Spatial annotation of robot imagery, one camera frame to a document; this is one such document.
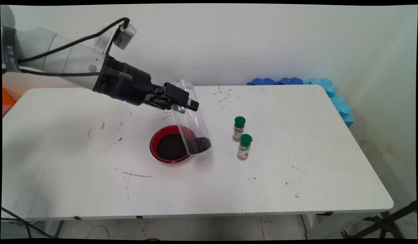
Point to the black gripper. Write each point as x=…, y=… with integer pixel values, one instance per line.
x=127, y=84

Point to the clear plastic jar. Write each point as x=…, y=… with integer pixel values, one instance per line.
x=192, y=128

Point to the black seeds heap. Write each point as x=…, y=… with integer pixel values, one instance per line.
x=170, y=147
x=200, y=145

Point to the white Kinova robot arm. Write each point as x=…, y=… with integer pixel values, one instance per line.
x=73, y=61

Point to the red bowl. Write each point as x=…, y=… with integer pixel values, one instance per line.
x=154, y=145

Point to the green-capped spice bottle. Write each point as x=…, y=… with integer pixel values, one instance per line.
x=245, y=145
x=239, y=127

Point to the dark blue foam piece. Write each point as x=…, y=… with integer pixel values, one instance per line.
x=291, y=81
x=262, y=81

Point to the cyan foam mat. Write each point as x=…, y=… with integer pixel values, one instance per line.
x=338, y=101

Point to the orange foam block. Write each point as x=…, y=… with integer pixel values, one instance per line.
x=7, y=99

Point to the pink foam block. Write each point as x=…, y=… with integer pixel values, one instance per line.
x=6, y=110

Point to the grey table leg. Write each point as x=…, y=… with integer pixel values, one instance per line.
x=59, y=226

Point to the black tripod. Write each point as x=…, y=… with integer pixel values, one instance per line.
x=387, y=223

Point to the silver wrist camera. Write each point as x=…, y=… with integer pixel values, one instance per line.
x=126, y=35

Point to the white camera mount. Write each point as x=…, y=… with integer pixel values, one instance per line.
x=102, y=42

